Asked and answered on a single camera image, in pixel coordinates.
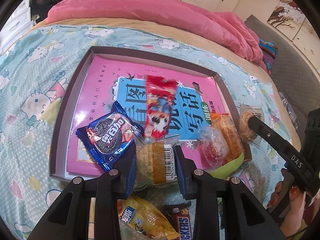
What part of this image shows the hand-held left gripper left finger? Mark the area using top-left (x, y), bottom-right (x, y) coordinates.
top-left (26, 145), bottom-right (137, 240)

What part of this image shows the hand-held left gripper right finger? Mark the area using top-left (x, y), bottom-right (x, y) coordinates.
top-left (174, 145), bottom-right (287, 240)

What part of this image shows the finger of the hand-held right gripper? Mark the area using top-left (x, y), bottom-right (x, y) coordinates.
top-left (247, 116), bottom-right (319, 197)

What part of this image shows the pale cake packet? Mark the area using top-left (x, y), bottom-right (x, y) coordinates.
top-left (132, 135), bottom-right (182, 190)

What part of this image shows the clear pastry packet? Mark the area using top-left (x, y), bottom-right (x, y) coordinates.
top-left (239, 104), bottom-right (265, 144)

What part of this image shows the orange rice cracker packet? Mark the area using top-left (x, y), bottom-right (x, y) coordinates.
top-left (210, 112), bottom-right (244, 160)

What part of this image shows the red cartoon snack packet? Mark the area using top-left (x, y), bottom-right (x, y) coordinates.
top-left (144, 74), bottom-right (178, 139)

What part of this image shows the shallow brown cardboard box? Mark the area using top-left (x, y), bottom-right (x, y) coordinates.
top-left (49, 46), bottom-right (252, 183)

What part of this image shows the person's right hand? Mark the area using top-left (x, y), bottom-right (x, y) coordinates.
top-left (267, 167), bottom-right (320, 240)

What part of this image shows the clear wrapped red candy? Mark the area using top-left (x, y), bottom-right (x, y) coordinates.
top-left (199, 126), bottom-right (229, 170)

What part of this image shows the yellow snack packet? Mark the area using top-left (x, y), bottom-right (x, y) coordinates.
top-left (117, 195), bottom-right (180, 240)

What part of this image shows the blue cookie packet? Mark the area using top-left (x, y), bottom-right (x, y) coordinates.
top-left (76, 101), bottom-right (144, 172)

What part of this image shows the green plastic piece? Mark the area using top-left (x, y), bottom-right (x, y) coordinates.
top-left (210, 152), bottom-right (245, 178)

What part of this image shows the brown chocolate bar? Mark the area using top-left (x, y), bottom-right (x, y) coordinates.
top-left (164, 201), bottom-right (193, 240)

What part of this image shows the grey padded headboard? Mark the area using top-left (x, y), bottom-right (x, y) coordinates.
top-left (244, 15), bottom-right (320, 140)

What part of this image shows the blue book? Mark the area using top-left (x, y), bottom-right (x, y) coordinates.
top-left (114, 76), bottom-right (213, 142)

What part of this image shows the colourful striped cloth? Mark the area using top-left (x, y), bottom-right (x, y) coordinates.
top-left (259, 38), bottom-right (278, 74)

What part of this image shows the white cabinet with knobs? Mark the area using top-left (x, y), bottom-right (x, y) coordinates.
top-left (292, 21), bottom-right (320, 58)

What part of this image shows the cartoon cat printed blanket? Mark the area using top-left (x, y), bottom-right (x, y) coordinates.
top-left (0, 24), bottom-right (300, 240)

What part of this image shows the pink book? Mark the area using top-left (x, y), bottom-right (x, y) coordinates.
top-left (65, 55), bottom-right (227, 178)

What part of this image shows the pink duvet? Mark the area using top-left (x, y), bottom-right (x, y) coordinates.
top-left (45, 0), bottom-right (267, 73)

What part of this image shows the white drawer cabinet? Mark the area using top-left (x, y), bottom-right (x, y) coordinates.
top-left (0, 0), bottom-right (34, 55)

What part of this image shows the tree wall painting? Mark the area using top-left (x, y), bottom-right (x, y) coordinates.
top-left (267, 0), bottom-right (307, 42)

